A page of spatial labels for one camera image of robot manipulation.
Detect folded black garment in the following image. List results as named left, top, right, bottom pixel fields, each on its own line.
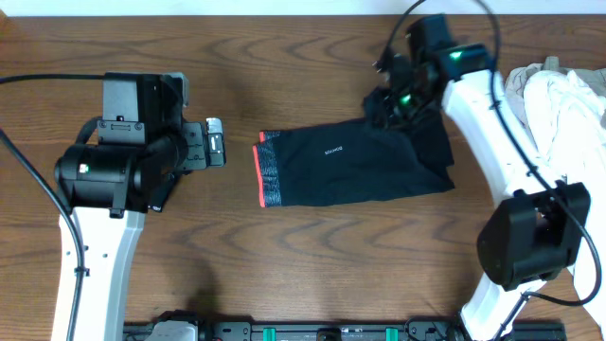
left=148, top=173, right=180, bottom=212

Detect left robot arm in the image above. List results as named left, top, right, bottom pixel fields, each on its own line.
left=51, top=73, right=226, bottom=340

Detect white crumpled garment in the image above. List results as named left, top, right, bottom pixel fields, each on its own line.
left=504, top=62, right=606, bottom=323

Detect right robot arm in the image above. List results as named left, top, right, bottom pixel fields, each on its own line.
left=369, top=14, right=591, bottom=340

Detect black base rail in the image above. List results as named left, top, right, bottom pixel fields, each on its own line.
left=122, top=310, right=569, bottom=341

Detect black pants with red waistband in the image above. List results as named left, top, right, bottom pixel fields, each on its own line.
left=253, top=87, right=455, bottom=207

